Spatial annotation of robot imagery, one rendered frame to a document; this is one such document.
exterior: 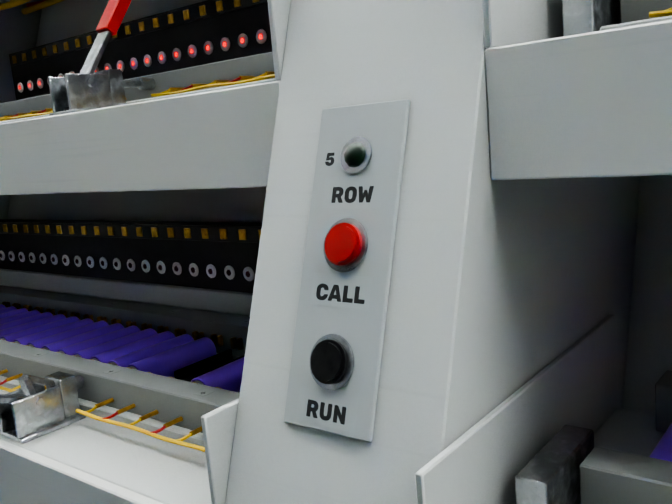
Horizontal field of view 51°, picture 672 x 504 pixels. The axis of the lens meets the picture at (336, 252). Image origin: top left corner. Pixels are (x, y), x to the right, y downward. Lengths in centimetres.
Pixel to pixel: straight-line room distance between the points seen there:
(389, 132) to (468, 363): 9
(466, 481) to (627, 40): 15
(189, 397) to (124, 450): 4
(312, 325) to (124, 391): 19
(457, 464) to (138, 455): 20
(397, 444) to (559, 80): 13
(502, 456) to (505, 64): 14
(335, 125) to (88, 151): 18
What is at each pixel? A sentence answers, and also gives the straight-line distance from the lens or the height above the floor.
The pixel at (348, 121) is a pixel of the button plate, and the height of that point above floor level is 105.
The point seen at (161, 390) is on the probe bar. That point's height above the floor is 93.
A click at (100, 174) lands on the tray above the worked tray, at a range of 41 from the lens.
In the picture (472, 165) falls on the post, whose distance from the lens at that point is 24.
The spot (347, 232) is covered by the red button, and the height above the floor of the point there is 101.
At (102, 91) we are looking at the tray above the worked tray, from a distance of 46.
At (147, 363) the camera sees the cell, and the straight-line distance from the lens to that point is 47.
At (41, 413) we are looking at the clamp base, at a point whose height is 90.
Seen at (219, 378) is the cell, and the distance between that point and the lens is 43.
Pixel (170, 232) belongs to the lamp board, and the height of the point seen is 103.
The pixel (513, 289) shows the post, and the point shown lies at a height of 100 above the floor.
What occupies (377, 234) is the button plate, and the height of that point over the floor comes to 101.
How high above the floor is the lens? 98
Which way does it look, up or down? 6 degrees up
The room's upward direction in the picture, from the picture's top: 7 degrees clockwise
